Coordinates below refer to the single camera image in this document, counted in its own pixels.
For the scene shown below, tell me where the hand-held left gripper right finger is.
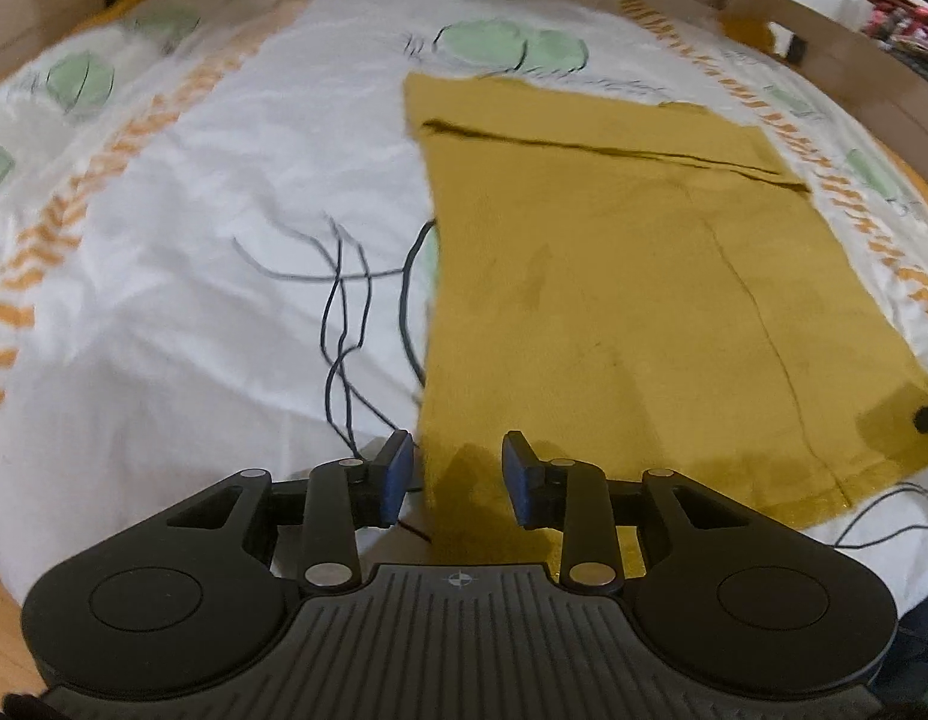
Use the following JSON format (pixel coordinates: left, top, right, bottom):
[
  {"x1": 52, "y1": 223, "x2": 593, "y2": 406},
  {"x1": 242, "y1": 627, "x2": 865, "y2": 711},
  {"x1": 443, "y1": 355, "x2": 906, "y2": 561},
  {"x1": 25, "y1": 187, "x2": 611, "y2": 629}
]
[{"x1": 503, "y1": 431, "x2": 750, "y2": 592}]

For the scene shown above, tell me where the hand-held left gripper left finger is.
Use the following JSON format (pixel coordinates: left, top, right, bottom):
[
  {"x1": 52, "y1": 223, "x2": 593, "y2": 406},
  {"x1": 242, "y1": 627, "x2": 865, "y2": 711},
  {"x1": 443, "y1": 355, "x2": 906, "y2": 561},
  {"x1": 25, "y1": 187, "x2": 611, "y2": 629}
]
[{"x1": 164, "y1": 431, "x2": 417, "y2": 592}]

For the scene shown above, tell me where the mustard yellow long-sleeve shirt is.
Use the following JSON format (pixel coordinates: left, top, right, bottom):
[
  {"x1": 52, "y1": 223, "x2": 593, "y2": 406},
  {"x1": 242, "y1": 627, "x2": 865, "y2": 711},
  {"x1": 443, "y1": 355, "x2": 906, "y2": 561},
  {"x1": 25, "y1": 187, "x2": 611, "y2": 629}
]
[{"x1": 401, "y1": 71, "x2": 928, "y2": 586}]

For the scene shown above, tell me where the colourful clothes pile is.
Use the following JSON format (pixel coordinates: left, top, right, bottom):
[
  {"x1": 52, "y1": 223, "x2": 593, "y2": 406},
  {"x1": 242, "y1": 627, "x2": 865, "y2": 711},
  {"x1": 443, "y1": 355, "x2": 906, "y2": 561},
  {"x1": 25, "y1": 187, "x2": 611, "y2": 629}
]
[{"x1": 863, "y1": 0, "x2": 928, "y2": 58}]

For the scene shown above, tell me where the white leaf-print bed blanket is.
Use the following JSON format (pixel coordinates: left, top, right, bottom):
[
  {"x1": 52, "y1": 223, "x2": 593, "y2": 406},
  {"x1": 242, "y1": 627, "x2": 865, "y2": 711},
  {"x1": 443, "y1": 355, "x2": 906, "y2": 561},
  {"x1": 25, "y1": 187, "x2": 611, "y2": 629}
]
[{"x1": 0, "y1": 0, "x2": 928, "y2": 616}]

